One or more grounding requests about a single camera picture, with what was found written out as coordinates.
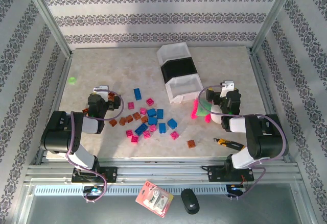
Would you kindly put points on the small green ball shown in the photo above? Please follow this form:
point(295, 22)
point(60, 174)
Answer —
point(72, 80)

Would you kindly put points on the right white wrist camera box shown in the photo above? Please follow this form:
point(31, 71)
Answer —
point(227, 85)

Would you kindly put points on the small electronics adapter board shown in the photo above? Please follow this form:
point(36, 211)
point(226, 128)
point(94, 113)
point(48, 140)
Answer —
point(93, 190)
point(236, 189)

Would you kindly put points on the aluminium front frame rail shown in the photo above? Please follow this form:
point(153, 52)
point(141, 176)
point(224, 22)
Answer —
point(163, 173)

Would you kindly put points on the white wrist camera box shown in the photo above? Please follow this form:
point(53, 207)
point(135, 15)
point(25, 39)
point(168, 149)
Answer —
point(102, 88)
point(227, 85)

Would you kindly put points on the aluminium side frame rail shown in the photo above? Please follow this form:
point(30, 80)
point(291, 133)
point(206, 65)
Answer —
point(60, 86)
point(260, 81)

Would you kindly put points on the long blue lego brick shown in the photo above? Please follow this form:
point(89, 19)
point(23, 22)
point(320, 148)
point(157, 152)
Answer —
point(141, 129)
point(137, 94)

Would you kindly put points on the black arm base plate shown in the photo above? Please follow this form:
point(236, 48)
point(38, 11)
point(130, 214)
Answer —
point(112, 174)
point(214, 174)

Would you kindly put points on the yellow black utility knife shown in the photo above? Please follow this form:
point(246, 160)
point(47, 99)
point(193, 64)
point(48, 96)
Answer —
point(226, 142)

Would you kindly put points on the white plastic bin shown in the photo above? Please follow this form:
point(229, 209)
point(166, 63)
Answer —
point(184, 87)
point(173, 51)

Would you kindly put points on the black computer mouse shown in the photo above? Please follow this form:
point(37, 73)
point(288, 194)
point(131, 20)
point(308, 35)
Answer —
point(190, 201)

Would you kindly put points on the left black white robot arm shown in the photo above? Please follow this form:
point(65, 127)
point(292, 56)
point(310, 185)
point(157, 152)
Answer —
point(58, 132)

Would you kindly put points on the aluminium frame post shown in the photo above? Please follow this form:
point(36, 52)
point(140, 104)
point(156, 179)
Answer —
point(49, 20)
point(272, 17)

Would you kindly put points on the pink packaged usb drive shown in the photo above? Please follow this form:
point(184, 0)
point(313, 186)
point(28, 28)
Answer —
point(153, 198)

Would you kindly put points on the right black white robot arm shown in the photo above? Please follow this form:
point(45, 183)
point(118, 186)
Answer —
point(265, 139)

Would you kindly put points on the pink lego brick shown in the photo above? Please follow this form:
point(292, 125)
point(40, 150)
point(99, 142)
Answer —
point(130, 105)
point(153, 128)
point(134, 139)
point(174, 135)
point(129, 133)
point(150, 102)
point(146, 134)
point(143, 110)

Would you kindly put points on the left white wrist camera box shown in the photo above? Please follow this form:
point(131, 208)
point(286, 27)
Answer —
point(102, 88)

